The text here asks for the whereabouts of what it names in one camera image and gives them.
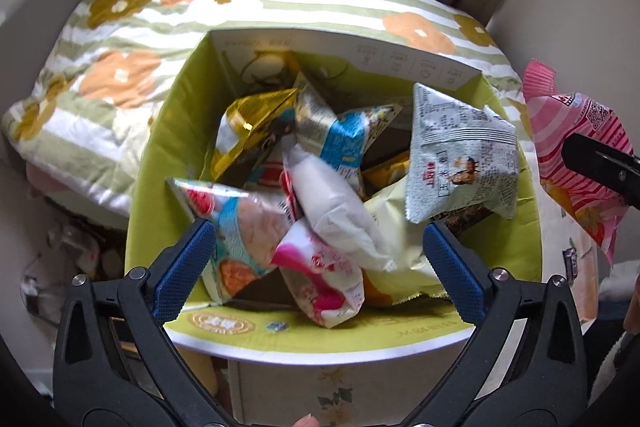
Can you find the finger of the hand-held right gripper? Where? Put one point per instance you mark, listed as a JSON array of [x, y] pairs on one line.
[[600, 162]]

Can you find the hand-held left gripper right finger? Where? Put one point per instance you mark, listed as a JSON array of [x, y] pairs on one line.
[[455, 277]]

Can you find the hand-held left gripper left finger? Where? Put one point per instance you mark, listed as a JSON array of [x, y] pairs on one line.
[[185, 267]]

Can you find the pink striped snack packet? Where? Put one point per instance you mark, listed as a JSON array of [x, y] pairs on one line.
[[555, 127]]

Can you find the pale yellow snack packet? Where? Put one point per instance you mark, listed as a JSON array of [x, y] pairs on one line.
[[400, 227]]

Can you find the yellow-green cardboard box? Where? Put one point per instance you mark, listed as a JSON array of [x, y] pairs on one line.
[[165, 167]]

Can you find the grey-green snack packet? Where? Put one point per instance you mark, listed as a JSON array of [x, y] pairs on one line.
[[460, 157]]

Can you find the pink white snack packet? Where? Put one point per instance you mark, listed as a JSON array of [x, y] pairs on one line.
[[325, 287]]

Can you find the plain white snack packet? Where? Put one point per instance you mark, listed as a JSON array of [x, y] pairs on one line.
[[335, 212]]

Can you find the gold yellow snack packet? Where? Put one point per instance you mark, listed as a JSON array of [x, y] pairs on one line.
[[250, 122]]

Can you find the blue silver snack packet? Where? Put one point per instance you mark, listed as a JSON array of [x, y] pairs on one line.
[[335, 137]]

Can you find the person's left hand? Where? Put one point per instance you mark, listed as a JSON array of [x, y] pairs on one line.
[[306, 421]]

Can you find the dark printed snack packet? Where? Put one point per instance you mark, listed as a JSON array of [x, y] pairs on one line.
[[465, 218]]

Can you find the blue white snack packet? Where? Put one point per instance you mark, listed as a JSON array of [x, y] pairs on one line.
[[571, 262]]

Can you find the clear plastic packaging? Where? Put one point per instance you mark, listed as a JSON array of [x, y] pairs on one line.
[[75, 252]]

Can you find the orange yellow snack packet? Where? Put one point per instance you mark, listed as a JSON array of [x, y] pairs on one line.
[[385, 172]]

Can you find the person's blue jeans leg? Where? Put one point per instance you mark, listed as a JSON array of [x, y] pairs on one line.
[[605, 314]]

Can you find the white fluffy clothing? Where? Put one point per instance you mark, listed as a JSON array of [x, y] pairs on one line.
[[617, 357]]

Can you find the striped flower blanket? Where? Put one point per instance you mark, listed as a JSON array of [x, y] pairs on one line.
[[100, 72]]

